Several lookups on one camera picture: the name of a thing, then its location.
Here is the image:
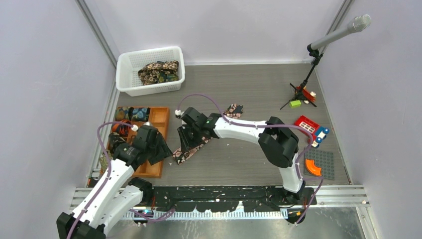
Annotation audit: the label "floral ties in basket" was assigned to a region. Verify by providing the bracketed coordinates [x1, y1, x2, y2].
[138, 60, 180, 85]

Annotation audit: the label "green toy block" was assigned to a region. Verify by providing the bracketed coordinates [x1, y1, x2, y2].
[289, 100, 302, 109]

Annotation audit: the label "blue floral rolled tie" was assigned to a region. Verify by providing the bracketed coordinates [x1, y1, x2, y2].
[128, 107, 151, 122]

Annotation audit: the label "red toy piece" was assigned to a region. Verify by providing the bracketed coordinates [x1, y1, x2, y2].
[295, 86, 316, 103]

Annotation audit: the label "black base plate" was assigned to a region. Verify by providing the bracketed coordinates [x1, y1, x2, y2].
[138, 186, 317, 213]

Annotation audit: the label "orange wooden compartment tray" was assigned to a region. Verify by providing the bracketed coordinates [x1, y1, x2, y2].
[124, 107, 170, 178]

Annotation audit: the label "red toy bus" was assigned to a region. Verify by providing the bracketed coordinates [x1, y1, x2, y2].
[294, 115, 330, 148]

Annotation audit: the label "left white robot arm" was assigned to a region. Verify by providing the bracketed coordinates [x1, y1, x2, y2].
[56, 122, 172, 239]

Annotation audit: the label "white plastic basket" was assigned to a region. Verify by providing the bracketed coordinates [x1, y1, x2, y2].
[115, 46, 185, 97]

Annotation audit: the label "grey studded baseplate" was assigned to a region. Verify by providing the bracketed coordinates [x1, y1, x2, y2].
[304, 148, 335, 180]

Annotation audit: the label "olive patterned rolled tie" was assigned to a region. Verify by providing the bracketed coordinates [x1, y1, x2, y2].
[99, 149, 112, 174]

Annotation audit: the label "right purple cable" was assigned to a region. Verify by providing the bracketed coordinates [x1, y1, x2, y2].
[176, 94, 324, 225]

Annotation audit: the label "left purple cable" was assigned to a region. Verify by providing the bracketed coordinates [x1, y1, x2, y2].
[66, 122, 175, 239]

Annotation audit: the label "orange curved toy piece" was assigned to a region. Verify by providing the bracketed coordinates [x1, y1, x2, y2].
[305, 159, 322, 177]

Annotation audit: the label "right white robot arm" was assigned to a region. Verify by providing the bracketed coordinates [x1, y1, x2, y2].
[175, 107, 304, 205]

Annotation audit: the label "purple cable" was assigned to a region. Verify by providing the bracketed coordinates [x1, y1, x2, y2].
[176, 94, 324, 225]
[66, 122, 175, 239]

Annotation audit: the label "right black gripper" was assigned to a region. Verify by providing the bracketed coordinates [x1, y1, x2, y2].
[178, 124, 203, 153]

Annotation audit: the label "yellow floral rolled tie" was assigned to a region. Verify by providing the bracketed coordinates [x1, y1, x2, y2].
[114, 107, 130, 121]

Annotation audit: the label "grey microphone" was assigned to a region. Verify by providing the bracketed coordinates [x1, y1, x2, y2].
[307, 14, 372, 52]

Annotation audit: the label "black pink floral tie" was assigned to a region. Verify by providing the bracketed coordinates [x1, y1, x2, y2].
[173, 104, 243, 165]

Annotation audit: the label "dark patterned rolled tie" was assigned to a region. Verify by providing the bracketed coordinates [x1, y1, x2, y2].
[108, 132, 126, 153]

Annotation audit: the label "orange striped rolled tie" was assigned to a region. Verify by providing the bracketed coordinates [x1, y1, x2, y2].
[111, 119, 131, 137]

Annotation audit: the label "black microphone tripod stand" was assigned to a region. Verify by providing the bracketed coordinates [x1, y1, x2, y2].
[280, 44, 323, 110]

